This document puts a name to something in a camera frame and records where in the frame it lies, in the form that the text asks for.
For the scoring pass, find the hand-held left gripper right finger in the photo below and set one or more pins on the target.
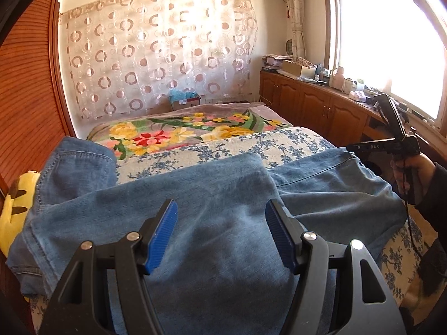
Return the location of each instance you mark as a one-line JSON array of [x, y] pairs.
[[277, 233]]

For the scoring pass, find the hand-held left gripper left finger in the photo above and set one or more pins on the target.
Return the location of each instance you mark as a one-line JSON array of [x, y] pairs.
[[160, 237]]

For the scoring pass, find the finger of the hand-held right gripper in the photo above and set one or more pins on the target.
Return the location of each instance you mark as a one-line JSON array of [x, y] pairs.
[[356, 147]]

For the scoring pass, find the blue denim pants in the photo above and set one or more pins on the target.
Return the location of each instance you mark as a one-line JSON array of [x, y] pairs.
[[216, 195]]

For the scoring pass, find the person's right forearm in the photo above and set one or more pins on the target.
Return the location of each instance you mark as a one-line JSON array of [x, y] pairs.
[[434, 223]]

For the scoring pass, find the person's right hand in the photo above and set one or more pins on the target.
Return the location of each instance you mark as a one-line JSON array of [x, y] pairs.
[[424, 172]]

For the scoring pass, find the white tissue box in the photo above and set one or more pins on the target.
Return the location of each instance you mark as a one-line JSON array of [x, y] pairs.
[[358, 96]]

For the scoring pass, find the wooden cabinet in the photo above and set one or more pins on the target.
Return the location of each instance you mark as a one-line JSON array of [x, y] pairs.
[[314, 104]]

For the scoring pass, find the window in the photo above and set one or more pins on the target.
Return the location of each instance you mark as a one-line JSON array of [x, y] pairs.
[[384, 31]]

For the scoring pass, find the blue floral bedsheet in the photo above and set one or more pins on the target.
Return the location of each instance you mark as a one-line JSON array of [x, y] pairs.
[[244, 144]]

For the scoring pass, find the clutter of papers and boxes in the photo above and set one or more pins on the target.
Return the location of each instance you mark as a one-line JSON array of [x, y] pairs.
[[290, 64]]

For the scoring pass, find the colourful floral blanket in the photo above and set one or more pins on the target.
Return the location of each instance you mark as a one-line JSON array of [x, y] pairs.
[[181, 132]]

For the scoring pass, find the cardboard box with blue cloth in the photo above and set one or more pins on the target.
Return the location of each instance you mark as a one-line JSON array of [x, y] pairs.
[[184, 100]]

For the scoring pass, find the tied-back side curtain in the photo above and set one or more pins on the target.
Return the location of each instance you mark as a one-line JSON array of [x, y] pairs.
[[297, 14]]

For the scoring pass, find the yellow plush toy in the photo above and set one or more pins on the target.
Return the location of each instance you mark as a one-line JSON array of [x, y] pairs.
[[14, 209]]

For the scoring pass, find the circle-patterned sheer curtain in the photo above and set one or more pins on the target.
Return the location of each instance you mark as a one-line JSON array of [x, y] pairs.
[[157, 49]]

